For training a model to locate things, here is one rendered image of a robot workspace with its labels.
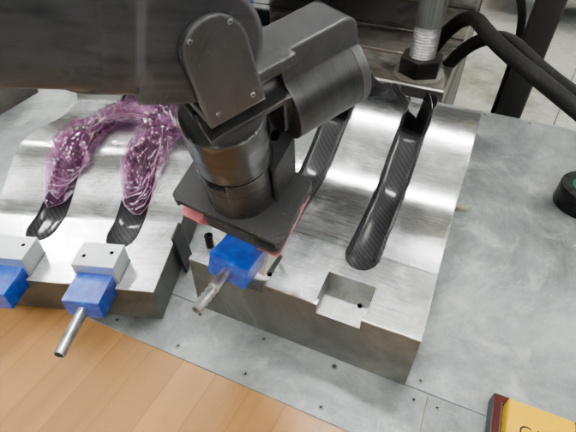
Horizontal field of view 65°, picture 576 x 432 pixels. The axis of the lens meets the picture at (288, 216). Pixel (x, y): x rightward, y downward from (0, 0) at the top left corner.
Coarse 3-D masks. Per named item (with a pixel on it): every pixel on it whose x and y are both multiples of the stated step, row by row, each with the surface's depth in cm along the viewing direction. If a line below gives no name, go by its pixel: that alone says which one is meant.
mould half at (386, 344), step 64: (384, 128) 64; (448, 128) 62; (320, 192) 60; (448, 192) 59; (192, 256) 51; (320, 256) 51; (384, 256) 51; (256, 320) 53; (320, 320) 48; (384, 320) 45
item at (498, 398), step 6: (498, 396) 46; (504, 396) 46; (498, 402) 46; (504, 402) 46; (498, 408) 45; (498, 414) 45; (492, 420) 45; (498, 420) 45; (492, 426) 44; (498, 426) 44
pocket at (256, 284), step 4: (280, 256) 51; (276, 260) 52; (276, 264) 52; (272, 268) 53; (268, 272) 53; (272, 272) 53; (256, 276) 52; (260, 276) 52; (264, 276) 52; (268, 276) 53; (252, 280) 52; (256, 280) 52; (260, 280) 52; (264, 280) 52; (252, 284) 51; (256, 284) 51; (260, 284) 51; (252, 288) 50; (256, 288) 50; (260, 288) 50
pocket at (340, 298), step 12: (336, 276) 49; (324, 288) 50; (336, 288) 51; (348, 288) 50; (360, 288) 49; (372, 288) 48; (324, 300) 50; (336, 300) 50; (348, 300) 50; (360, 300) 50; (324, 312) 47; (336, 312) 49; (348, 312) 49; (360, 312) 49; (348, 324) 46
